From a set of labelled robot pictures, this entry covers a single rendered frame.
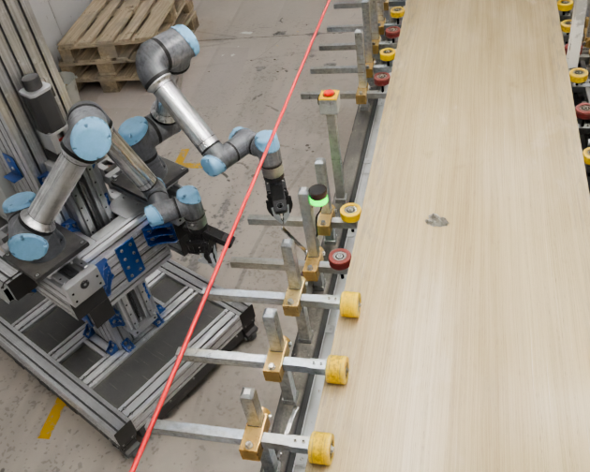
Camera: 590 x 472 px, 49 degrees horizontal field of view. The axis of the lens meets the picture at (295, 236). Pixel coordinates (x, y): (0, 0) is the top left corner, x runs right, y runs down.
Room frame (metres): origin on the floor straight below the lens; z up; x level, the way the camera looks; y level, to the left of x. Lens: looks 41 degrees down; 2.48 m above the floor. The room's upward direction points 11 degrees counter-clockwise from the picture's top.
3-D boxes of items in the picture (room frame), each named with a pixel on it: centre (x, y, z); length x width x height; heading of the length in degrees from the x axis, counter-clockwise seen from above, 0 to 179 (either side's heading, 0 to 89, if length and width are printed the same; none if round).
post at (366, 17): (3.13, -0.56, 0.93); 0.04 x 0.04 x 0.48; 71
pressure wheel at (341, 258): (1.65, -0.14, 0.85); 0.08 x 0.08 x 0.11
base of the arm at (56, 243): (1.82, 0.88, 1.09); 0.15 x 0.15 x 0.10
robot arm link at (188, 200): (1.81, 0.34, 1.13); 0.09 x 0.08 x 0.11; 103
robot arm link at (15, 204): (1.82, 0.88, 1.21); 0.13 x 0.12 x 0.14; 13
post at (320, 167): (1.95, -0.14, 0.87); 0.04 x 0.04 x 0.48; 71
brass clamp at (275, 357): (1.22, 0.12, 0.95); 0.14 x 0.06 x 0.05; 161
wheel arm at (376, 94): (2.89, -0.37, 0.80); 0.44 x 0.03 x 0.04; 71
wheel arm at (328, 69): (3.13, -0.45, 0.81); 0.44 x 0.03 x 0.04; 71
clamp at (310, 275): (1.70, -0.05, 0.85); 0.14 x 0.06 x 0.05; 161
